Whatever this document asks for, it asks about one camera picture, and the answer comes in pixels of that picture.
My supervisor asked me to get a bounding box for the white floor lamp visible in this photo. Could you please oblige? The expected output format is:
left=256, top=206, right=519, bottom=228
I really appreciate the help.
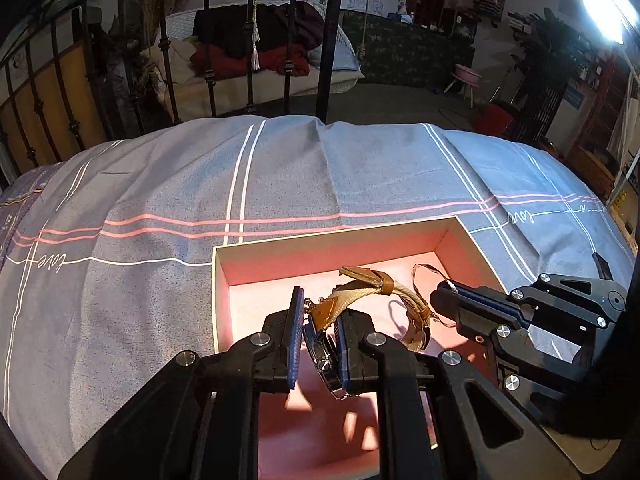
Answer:
left=582, top=0, right=639, bottom=202

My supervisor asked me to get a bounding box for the white hanging swing chair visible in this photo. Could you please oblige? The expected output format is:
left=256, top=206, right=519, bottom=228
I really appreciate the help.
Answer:
left=139, top=0, right=367, bottom=122

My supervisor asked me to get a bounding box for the black iron bed frame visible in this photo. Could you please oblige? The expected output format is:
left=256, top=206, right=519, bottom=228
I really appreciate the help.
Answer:
left=1, top=0, right=358, bottom=184

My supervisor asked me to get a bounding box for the pale green open box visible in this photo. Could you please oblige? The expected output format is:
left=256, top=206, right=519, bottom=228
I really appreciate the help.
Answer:
left=211, top=214, right=582, bottom=480

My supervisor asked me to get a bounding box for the beige leather strap watch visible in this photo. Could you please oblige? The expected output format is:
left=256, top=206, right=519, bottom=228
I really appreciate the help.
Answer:
left=303, top=266, right=432, bottom=399

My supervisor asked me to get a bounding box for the green patterned counter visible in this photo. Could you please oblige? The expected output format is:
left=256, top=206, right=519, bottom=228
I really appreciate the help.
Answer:
left=341, top=10, right=475, bottom=93

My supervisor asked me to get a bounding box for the pink stool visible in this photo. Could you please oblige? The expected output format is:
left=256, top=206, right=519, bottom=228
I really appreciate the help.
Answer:
left=444, top=64, right=482, bottom=108

